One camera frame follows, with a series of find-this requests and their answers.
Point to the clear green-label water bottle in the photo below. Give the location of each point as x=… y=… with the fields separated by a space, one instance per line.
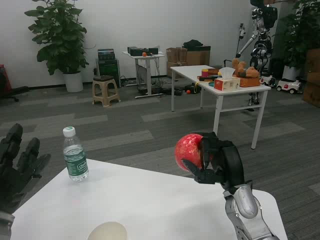
x=76 y=162

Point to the white table with metal legs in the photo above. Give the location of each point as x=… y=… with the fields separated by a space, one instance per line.
x=195 y=73

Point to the wooden crate stack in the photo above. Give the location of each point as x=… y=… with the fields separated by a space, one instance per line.
x=312 y=82

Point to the red panel object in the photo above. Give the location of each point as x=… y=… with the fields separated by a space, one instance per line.
x=4 y=77

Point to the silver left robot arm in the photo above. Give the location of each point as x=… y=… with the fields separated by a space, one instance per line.
x=5 y=225

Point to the open cardboard box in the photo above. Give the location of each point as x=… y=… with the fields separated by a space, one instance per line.
x=176 y=56

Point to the large potted plant, white pot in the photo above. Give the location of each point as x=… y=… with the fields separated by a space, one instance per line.
x=60 y=37

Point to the grey floor fan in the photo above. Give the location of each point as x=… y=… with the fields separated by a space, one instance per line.
x=142 y=77

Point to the black and yellow stick toy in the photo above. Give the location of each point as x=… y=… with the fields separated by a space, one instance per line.
x=206 y=78

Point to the beige plastic stool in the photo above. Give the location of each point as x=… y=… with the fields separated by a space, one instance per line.
x=105 y=83

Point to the white toy car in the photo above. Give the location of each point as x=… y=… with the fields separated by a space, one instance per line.
x=268 y=81
x=290 y=87

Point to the red and white tissue box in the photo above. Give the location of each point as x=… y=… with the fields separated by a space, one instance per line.
x=226 y=84

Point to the brown teddy bear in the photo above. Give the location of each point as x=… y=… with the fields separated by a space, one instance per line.
x=243 y=68

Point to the black cloth bundle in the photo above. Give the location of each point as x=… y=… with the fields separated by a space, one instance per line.
x=192 y=43

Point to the large closed cardboard box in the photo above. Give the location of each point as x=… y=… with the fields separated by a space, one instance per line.
x=197 y=57

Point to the red and yellow cup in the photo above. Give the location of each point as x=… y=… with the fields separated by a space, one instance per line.
x=205 y=73

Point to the white standing desk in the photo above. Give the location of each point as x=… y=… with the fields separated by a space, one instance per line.
x=150 y=75

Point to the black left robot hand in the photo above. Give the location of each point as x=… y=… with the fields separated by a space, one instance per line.
x=12 y=172

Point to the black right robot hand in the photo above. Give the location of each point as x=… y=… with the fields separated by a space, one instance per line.
x=233 y=162

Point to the red apple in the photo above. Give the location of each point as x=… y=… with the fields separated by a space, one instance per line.
x=187 y=150

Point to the white paper cup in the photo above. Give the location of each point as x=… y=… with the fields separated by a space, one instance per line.
x=107 y=232

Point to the silver black humanoid robot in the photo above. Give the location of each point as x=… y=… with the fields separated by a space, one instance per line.
x=262 y=45

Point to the wide black device box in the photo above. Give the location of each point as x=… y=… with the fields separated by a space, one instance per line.
x=135 y=51

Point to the black equipment case stack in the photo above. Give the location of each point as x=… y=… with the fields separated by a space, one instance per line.
x=108 y=72

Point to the small black device box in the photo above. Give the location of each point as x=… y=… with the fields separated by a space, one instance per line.
x=153 y=51

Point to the dark potted plant, white pot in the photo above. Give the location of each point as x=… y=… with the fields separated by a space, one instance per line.
x=297 y=37

